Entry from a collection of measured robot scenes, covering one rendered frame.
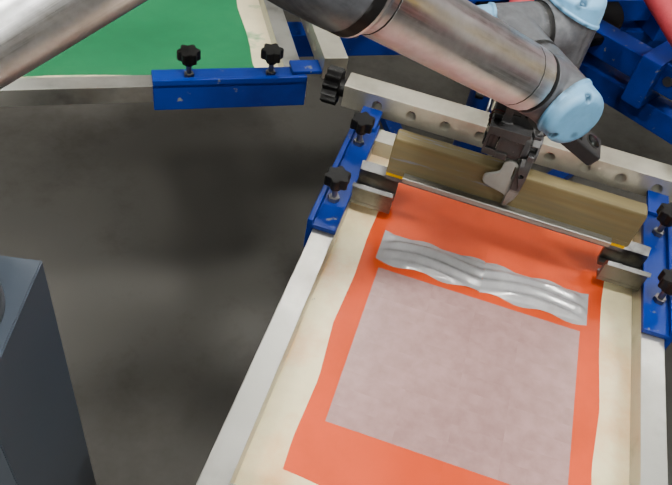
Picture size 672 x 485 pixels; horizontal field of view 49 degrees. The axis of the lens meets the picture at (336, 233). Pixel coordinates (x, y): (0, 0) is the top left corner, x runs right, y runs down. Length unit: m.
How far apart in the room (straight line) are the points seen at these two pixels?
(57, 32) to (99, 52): 0.87
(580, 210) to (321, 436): 0.53
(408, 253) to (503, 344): 0.22
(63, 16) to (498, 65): 0.42
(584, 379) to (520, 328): 0.12
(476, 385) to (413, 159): 0.37
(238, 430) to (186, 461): 1.08
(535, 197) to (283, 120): 1.91
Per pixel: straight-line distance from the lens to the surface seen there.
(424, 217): 1.32
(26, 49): 0.77
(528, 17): 0.97
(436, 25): 0.71
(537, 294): 1.27
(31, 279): 0.88
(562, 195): 1.20
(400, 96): 1.43
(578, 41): 1.02
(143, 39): 1.67
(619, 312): 1.32
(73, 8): 0.75
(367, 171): 1.29
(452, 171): 1.19
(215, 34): 1.69
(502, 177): 1.16
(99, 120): 2.97
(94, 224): 2.58
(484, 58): 0.76
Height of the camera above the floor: 1.87
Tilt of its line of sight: 47 degrees down
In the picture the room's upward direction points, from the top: 11 degrees clockwise
